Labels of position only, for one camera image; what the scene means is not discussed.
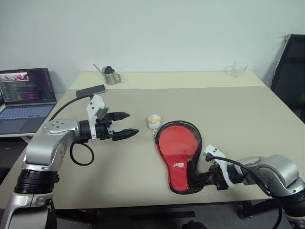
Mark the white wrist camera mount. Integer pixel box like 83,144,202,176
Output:
203,144,235,187
85,94,110,140

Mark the black red mesh paddle case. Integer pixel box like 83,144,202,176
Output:
154,120,208,195

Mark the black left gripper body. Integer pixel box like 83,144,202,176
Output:
95,112,115,141

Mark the dark rounded shape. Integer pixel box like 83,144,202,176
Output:
182,220,208,229

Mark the black office chair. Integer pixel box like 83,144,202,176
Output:
271,34,305,125

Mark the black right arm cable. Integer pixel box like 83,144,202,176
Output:
206,154,290,229

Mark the clear glass cup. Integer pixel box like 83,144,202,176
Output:
225,61,248,79

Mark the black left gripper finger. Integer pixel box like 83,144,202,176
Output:
112,111,131,121
111,128,140,143

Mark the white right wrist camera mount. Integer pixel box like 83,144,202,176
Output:
203,144,235,187

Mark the steel pitcher with spout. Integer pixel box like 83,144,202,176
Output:
92,63,122,85

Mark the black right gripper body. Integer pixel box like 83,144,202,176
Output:
207,164,229,191

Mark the white duck plush keychain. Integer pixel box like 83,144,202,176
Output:
147,114,163,145

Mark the red table tennis paddle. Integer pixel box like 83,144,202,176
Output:
158,124,200,189

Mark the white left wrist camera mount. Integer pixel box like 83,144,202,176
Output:
85,94,110,140

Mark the open grey laptop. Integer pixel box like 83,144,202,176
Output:
0,68,58,138

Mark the black smartphone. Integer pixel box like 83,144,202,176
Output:
76,84,107,98

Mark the black table frame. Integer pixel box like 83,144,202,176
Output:
54,199,286,220

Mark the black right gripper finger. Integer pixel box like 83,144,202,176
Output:
193,179,216,189
194,173,214,181

